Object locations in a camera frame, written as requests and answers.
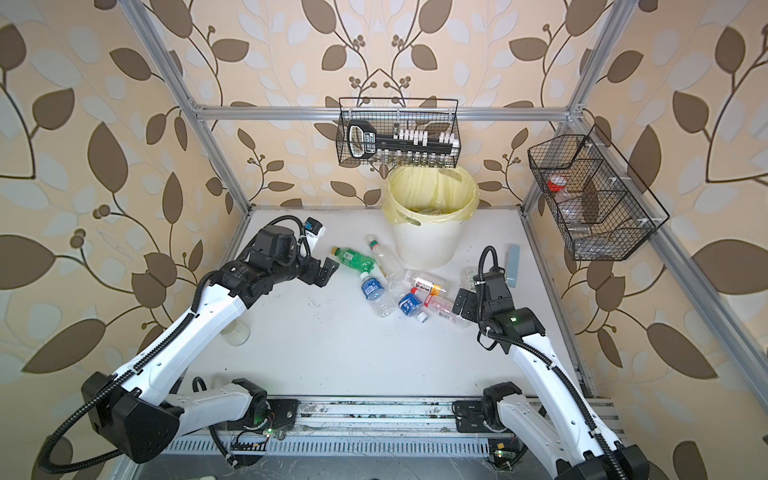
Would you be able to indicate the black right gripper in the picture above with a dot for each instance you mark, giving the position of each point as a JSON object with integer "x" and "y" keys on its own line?
{"x": 462, "y": 294}

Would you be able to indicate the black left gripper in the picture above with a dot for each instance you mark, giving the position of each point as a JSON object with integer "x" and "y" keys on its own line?
{"x": 311, "y": 274}

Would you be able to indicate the green bottle yellow cap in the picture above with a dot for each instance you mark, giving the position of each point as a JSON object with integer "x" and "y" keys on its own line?
{"x": 354, "y": 259}

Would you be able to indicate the water bottle blue label white cap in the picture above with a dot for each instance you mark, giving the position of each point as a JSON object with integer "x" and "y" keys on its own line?
{"x": 376, "y": 295}

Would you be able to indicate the clear bottle green red neck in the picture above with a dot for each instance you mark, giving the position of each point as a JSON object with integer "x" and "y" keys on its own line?
{"x": 388, "y": 262}

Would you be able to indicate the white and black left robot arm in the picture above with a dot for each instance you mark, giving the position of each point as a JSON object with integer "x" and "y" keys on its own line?
{"x": 131, "y": 408}

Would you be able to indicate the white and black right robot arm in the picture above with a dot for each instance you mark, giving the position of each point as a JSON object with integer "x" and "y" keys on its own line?
{"x": 566, "y": 435}

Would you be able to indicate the white ribbed waste bin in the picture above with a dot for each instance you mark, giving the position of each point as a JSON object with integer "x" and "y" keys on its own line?
{"x": 427, "y": 239}

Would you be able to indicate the yellow bin liner bag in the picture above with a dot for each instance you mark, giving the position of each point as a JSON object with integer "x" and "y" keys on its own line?
{"x": 426, "y": 196}

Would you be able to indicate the clear bottle red cap red print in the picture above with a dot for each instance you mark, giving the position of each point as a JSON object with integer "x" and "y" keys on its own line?
{"x": 441, "y": 307}

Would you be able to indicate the red capped item in basket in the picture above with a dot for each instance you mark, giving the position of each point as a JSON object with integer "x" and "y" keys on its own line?
{"x": 556, "y": 183}

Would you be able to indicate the black rack of white vials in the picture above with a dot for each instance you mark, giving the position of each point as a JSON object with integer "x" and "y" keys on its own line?
{"x": 365, "y": 142}

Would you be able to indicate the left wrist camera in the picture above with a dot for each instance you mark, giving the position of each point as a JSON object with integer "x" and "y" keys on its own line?
{"x": 287, "y": 239}

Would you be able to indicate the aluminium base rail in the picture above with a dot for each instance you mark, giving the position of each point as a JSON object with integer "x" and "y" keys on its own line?
{"x": 353, "y": 437}

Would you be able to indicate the black wire basket right wall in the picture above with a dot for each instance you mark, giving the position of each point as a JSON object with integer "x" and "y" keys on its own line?
{"x": 604, "y": 213}

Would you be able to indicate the black wire basket wall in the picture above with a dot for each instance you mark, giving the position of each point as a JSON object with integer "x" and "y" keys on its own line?
{"x": 604, "y": 213}
{"x": 432, "y": 114}

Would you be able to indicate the black wire basket back wall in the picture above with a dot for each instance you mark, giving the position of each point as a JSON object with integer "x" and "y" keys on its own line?
{"x": 432, "y": 114}

